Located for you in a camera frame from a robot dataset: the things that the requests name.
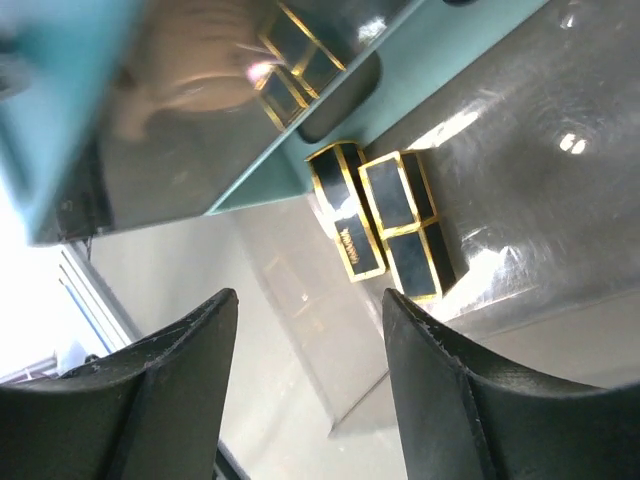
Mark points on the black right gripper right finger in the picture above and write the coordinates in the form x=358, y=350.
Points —
x=466, y=412

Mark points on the teal drawer organizer box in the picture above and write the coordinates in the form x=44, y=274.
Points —
x=57, y=58

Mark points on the clear top drawer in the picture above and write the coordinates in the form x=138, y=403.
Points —
x=188, y=163

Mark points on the black gold lipstick case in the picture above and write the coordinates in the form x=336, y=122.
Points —
x=339, y=191

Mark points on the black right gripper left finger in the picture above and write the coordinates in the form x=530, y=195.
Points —
x=151, y=410

